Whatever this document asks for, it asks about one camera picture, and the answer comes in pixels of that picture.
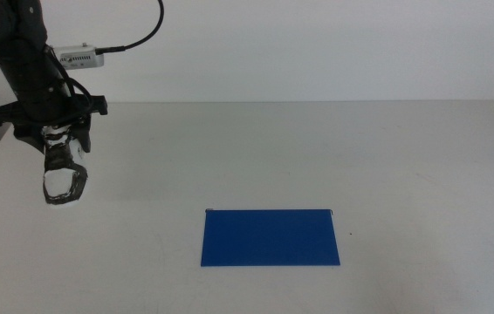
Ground black and white toy shoe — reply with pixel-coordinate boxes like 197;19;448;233
41;124;89;207

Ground blue rectangular mat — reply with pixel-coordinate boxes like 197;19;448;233
200;208;341;268

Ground thin black looped cable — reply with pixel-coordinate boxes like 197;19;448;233
44;43;96;126

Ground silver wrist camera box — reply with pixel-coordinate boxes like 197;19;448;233
53;42;106;71

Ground thick black camera cable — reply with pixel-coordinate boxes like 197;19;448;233
94;0;166;56

